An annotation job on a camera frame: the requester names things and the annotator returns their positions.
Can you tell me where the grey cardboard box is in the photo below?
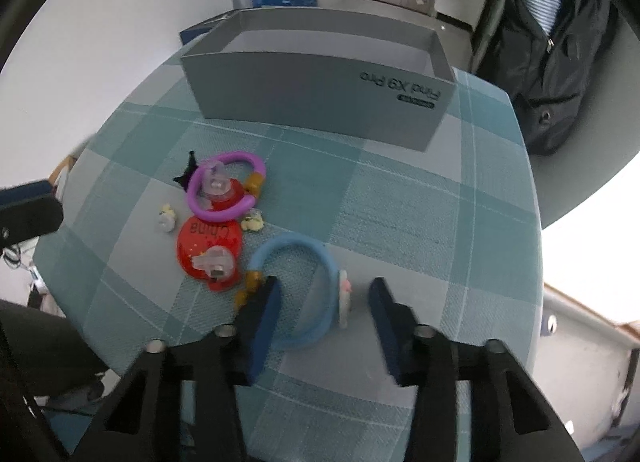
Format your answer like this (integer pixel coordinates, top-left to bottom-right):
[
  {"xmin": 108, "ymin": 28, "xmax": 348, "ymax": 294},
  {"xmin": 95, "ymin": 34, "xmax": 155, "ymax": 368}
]
[{"xmin": 180, "ymin": 10, "xmax": 457, "ymax": 153}]

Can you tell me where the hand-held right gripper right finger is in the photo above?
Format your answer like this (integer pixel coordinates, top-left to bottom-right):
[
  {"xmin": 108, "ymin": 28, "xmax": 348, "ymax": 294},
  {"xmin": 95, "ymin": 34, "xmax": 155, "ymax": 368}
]
[{"xmin": 367, "ymin": 277, "xmax": 576, "ymax": 462}]

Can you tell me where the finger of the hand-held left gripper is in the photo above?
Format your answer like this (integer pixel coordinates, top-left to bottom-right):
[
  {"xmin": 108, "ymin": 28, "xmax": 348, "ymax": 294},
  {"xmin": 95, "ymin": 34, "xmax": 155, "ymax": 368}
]
[{"xmin": 0, "ymin": 181, "xmax": 64, "ymax": 249}]

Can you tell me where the small white yellow charm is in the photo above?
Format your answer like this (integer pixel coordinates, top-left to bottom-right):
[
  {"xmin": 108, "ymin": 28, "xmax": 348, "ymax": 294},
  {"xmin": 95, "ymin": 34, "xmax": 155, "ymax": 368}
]
[
  {"xmin": 240, "ymin": 209, "xmax": 265, "ymax": 233},
  {"xmin": 157, "ymin": 203, "xmax": 178, "ymax": 233}
]

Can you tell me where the black backpack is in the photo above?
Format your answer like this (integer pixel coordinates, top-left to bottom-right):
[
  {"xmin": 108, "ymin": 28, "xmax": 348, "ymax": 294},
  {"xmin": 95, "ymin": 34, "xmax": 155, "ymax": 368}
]
[{"xmin": 470, "ymin": 0, "xmax": 621, "ymax": 157}]

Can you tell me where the teal plaid tablecloth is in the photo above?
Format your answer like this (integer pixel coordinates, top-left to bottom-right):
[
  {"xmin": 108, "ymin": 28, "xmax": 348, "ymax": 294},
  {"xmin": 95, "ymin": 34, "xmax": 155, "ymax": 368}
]
[{"xmin": 32, "ymin": 59, "xmax": 546, "ymax": 462}]

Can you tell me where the dark blue shoe box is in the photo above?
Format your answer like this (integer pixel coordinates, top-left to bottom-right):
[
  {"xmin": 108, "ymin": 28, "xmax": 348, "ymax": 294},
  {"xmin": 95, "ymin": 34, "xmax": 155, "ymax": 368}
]
[{"xmin": 179, "ymin": 12, "xmax": 236, "ymax": 45}]

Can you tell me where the blue bracelet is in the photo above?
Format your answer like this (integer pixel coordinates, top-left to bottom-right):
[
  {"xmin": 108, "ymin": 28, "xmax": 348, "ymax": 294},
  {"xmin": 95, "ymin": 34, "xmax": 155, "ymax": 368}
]
[{"xmin": 235, "ymin": 234, "xmax": 353, "ymax": 349}]

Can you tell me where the red clip ornament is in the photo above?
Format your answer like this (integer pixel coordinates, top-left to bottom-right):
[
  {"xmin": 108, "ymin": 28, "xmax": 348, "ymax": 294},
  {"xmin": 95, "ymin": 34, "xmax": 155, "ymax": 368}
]
[
  {"xmin": 192, "ymin": 247, "xmax": 241, "ymax": 293},
  {"xmin": 202, "ymin": 162, "xmax": 248, "ymax": 207}
]

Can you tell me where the black bow charm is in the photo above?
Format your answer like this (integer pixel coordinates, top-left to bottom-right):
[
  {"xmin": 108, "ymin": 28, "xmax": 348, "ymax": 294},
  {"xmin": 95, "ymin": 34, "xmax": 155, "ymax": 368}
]
[{"xmin": 172, "ymin": 151, "xmax": 201, "ymax": 190}]

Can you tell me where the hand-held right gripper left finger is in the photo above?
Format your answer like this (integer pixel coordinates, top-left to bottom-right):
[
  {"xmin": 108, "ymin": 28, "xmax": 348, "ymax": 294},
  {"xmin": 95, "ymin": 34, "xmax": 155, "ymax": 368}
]
[{"xmin": 70, "ymin": 276, "xmax": 283, "ymax": 462}]

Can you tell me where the red round badge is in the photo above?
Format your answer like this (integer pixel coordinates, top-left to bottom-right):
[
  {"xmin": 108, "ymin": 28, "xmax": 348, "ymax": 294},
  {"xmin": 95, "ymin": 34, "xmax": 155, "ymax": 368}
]
[{"xmin": 177, "ymin": 216, "xmax": 244, "ymax": 283}]

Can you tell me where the purple bracelet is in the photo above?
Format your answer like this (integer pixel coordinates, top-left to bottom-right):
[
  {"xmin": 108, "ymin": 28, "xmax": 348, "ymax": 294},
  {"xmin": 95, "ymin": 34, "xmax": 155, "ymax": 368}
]
[{"xmin": 185, "ymin": 151, "xmax": 268, "ymax": 223}]

